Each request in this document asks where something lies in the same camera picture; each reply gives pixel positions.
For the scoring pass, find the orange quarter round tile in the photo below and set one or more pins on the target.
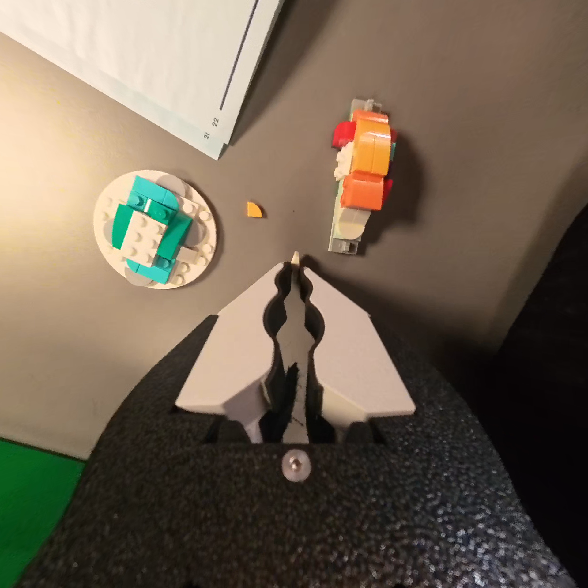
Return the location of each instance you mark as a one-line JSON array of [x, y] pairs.
[[255, 210]]

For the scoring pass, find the green plastic bin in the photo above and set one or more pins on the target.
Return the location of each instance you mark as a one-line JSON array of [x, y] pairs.
[[32, 505]]

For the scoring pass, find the orange lego rainbow build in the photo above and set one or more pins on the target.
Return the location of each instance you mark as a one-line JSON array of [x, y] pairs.
[[367, 156]]

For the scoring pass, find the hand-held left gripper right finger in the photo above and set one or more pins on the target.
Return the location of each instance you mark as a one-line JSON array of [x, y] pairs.
[[363, 367]]

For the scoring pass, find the black knit sweater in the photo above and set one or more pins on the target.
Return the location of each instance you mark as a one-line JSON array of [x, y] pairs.
[[556, 367]]

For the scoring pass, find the cream quarter round tile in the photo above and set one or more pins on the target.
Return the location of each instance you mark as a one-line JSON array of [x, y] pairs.
[[296, 259]]

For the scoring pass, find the round white lego base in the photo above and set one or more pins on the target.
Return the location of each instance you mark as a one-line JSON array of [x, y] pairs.
[[147, 229]]

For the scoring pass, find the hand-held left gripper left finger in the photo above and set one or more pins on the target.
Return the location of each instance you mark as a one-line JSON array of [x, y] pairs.
[[225, 363]]

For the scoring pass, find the open lego instruction booklet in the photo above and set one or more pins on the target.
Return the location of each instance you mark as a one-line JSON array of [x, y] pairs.
[[138, 55]]

